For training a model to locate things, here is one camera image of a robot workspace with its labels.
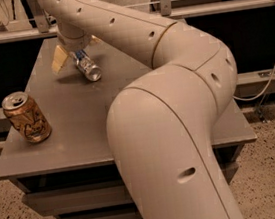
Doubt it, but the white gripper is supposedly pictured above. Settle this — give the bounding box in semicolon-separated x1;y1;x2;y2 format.
51;21;101;74

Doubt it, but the gold la croix can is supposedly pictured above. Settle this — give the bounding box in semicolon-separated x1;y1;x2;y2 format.
2;91;52;143

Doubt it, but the grey drawer cabinet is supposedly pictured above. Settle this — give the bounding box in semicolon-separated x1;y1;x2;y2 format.
0;11;269;219

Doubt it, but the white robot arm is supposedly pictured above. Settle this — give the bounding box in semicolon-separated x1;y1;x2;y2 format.
37;0;244;219

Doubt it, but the grey metal railing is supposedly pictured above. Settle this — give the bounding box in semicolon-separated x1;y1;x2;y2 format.
0;0;275;43

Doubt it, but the top grey drawer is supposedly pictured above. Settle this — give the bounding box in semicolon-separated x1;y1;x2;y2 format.
20;162;243;219

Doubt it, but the silver blue redbull can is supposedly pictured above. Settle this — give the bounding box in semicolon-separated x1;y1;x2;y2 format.
73;50;102;82

